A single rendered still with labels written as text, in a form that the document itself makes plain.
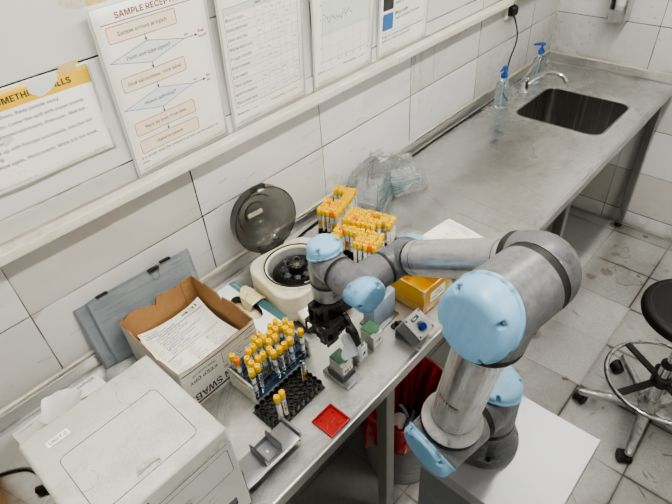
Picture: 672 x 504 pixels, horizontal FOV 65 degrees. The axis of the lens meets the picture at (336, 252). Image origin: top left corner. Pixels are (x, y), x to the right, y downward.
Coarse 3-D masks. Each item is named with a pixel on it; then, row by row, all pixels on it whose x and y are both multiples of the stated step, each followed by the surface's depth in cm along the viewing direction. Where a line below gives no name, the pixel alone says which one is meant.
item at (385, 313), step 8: (392, 288) 152; (392, 296) 152; (384, 304) 150; (392, 304) 154; (376, 312) 148; (384, 312) 152; (392, 312) 157; (368, 320) 151; (376, 320) 150; (384, 320) 154; (392, 320) 155; (384, 328) 153
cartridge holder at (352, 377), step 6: (354, 366) 139; (324, 372) 142; (330, 372) 140; (336, 372) 138; (348, 372) 138; (354, 372) 140; (336, 378) 139; (342, 378) 136; (348, 378) 139; (354, 378) 139; (360, 378) 140; (342, 384) 138; (348, 384) 138; (354, 384) 139
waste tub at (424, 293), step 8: (400, 280) 155; (408, 280) 167; (416, 280) 167; (424, 280) 167; (432, 280) 165; (440, 280) 153; (448, 280) 158; (400, 288) 157; (408, 288) 154; (416, 288) 151; (424, 288) 164; (432, 288) 152; (440, 288) 156; (400, 296) 159; (408, 296) 156; (416, 296) 153; (424, 296) 151; (432, 296) 154; (440, 296) 159; (408, 304) 158; (416, 304) 155; (424, 304) 153; (432, 304) 157; (424, 312) 155
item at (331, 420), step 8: (328, 408) 134; (336, 408) 133; (320, 416) 132; (328, 416) 132; (336, 416) 132; (344, 416) 132; (320, 424) 130; (328, 424) 130; (336, 424) 130; (344, 424) 129; (328, 432) 128; (336, 432) 128
